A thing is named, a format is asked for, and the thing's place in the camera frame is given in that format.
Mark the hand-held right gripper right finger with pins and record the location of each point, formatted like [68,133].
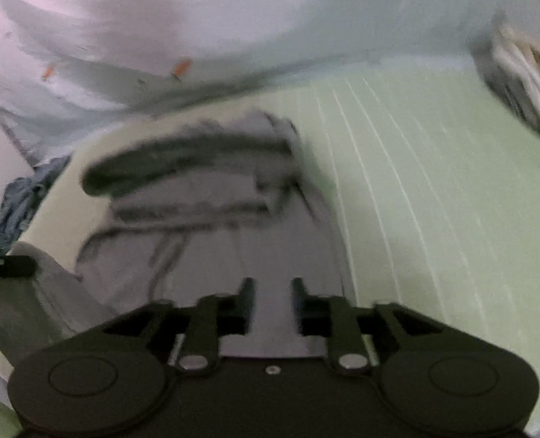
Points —
[297,305]

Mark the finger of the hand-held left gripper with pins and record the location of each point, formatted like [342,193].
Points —
[16,266]

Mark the carrot print sheet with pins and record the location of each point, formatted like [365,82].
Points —
[206,9]

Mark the blue jeans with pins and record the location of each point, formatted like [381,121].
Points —
[19,205]

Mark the grey hoodie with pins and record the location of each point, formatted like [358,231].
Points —
[260,237]

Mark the stack of folded clothes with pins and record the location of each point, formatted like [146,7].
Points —
[525,82]

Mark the grey garment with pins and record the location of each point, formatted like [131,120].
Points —
[46,292]

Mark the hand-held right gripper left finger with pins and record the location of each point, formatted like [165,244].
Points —
[247,305]

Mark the green checked mat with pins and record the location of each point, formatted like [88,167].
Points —
[434,191]

